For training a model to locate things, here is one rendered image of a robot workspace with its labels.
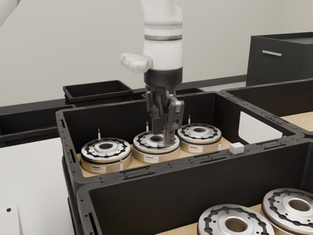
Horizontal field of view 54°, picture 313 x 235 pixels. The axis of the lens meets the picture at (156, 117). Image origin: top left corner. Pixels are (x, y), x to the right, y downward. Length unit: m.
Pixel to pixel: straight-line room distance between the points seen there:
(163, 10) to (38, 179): 0.56
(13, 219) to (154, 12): 0.44
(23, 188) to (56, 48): 2.66
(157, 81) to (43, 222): 0.40
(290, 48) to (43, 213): 1.69
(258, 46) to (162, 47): 1.72
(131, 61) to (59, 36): 2.90
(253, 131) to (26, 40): 2.93
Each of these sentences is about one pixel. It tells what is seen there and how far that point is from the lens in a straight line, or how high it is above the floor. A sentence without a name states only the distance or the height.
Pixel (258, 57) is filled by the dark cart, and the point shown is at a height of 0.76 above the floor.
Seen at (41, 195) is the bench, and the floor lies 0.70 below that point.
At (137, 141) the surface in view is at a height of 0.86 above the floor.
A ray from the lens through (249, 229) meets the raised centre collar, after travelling 0.45.
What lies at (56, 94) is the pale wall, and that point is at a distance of 3.53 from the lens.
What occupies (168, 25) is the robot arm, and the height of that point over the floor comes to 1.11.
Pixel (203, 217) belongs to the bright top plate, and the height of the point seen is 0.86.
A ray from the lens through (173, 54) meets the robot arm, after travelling 0.55.
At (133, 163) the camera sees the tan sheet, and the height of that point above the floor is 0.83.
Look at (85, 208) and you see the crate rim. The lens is 0.37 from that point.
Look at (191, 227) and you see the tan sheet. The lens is 0.49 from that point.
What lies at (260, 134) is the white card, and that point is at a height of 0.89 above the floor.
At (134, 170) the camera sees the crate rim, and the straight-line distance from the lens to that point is 0.43.
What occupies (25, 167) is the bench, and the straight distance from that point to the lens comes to 0.96.
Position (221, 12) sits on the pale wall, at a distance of 4.21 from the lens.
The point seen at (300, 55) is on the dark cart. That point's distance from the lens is 2.01.
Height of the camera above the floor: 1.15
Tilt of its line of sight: 22 degrees down
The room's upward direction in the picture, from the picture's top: straight up
